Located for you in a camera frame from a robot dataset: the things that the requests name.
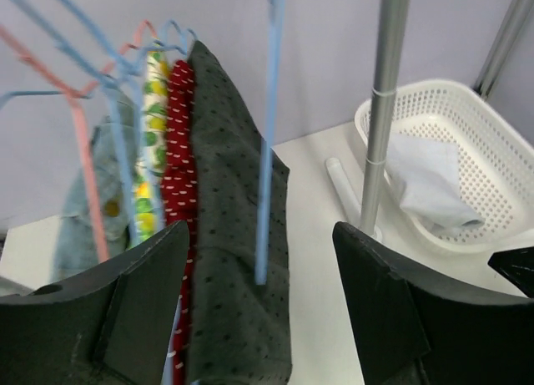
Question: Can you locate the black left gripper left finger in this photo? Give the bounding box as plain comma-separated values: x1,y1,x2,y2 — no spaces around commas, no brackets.
1,221,189,384

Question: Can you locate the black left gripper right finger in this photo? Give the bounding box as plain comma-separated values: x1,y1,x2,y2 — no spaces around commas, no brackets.
332,222,533,384

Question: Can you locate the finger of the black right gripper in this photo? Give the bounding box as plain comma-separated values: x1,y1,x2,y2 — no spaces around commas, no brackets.
488,246,534,298

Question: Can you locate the light blue denim skirt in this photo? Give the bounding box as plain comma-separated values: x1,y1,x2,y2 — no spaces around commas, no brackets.
51,116,130,281

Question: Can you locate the lemon print skirt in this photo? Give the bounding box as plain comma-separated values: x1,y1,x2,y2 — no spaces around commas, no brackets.
129,50,169,247

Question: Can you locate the dark green dotted skirt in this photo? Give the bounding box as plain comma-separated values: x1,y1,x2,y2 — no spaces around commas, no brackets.
187,42,292,384

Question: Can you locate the white skirt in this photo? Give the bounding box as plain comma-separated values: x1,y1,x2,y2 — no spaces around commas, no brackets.
385,134,485,237

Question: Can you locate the red polka dot skirt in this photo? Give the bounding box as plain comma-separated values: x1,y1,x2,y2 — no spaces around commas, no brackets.
160,60,198,384

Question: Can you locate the pink wire hanger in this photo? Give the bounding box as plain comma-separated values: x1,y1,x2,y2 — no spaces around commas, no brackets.
1,27,136,263

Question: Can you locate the white perforated plastic basket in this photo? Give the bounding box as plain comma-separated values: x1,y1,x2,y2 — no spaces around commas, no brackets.
354,79,534,256

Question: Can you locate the metal clothes rack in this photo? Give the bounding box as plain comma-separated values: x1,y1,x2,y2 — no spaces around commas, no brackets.
325,0,414,242

